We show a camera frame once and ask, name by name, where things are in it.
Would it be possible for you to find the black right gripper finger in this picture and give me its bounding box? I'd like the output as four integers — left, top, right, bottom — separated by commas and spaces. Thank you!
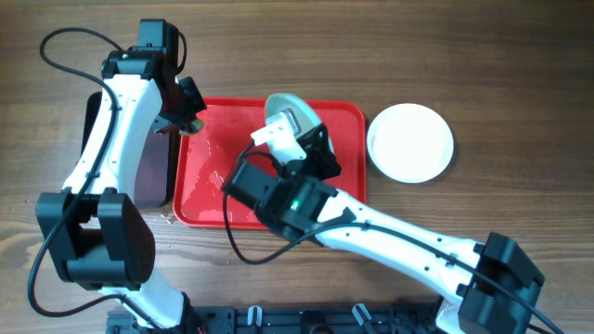
265, 134, 306, 171
297, 123, 342, 180

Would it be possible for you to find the green yellow sponge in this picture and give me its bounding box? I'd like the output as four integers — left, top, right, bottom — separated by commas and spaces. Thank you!
179, 119, 205, 135

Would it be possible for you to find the pale green plate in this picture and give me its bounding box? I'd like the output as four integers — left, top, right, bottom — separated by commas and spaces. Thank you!
265, 93, 334, 153

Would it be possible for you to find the white plate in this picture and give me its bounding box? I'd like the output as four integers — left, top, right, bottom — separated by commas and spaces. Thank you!
367, 103, 455, 184

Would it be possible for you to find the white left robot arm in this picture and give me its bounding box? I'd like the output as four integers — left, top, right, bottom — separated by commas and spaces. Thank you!
35, 19, 206, 333

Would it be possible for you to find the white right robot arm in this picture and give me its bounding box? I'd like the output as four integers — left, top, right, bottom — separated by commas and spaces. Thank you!
222, 124, 559, 333

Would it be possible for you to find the red plastic tray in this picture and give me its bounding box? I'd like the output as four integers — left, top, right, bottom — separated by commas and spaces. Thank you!
173, 97, 367, 229

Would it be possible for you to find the black water tray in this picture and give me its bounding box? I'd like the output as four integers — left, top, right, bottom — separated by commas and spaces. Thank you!
81, 92, 179, 209

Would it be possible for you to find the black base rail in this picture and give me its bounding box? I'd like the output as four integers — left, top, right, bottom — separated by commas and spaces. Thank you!
105, 303, 520, 334

